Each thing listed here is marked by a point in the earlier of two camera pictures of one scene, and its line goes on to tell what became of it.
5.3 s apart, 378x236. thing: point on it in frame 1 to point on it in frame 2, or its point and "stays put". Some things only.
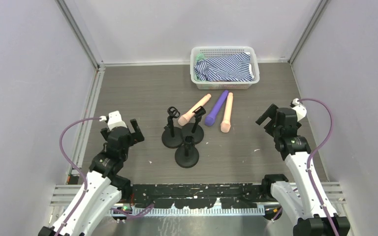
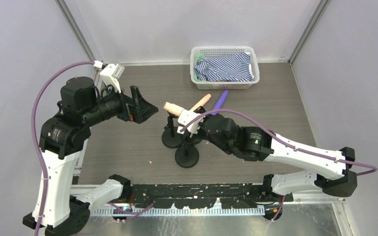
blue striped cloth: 233,67 stays put
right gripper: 272,118 to 203,122
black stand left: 172,137 stays put
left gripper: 132,134 to 131,106
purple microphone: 209,119 stays put
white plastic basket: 242,85 stays put
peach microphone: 225,125 to 173,108
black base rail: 209,196 stays put
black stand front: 187,156 stays put
